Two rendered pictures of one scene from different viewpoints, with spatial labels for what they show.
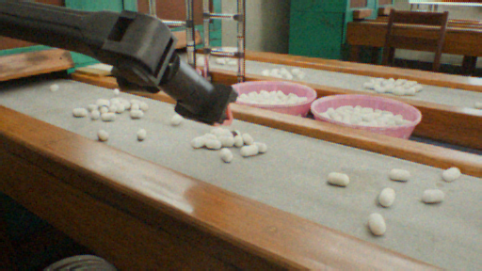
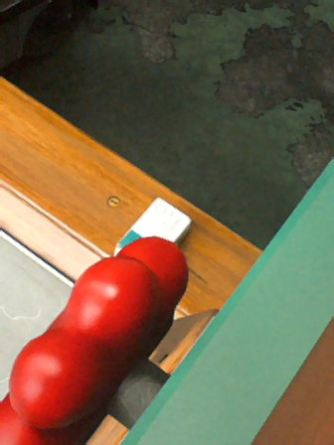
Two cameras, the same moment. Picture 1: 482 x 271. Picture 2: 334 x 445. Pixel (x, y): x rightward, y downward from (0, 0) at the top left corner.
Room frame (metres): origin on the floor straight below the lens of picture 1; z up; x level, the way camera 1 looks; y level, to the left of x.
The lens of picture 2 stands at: (1.34, 0.66, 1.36)
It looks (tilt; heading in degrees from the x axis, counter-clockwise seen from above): 56 degrees down; 170
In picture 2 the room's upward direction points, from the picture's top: 12 degrees clockwise
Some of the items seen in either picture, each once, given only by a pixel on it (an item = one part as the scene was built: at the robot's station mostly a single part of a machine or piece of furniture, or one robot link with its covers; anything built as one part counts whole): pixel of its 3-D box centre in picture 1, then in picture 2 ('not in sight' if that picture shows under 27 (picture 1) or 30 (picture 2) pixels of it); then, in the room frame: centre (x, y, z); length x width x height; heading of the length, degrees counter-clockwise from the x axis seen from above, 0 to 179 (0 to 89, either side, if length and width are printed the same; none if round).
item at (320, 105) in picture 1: (361, 126); not in sight; (0.92, -0.31, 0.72); 0.27 x 0.27 x 0.10
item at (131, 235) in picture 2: not in sight; (153, 237); (1.00, 0.74, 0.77); 0.06 x 0.04 x 0.02; 144
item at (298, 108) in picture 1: (268, 106); not in sight; (1.08, -0.08, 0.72); 0.27 x 0.27 x 0.10
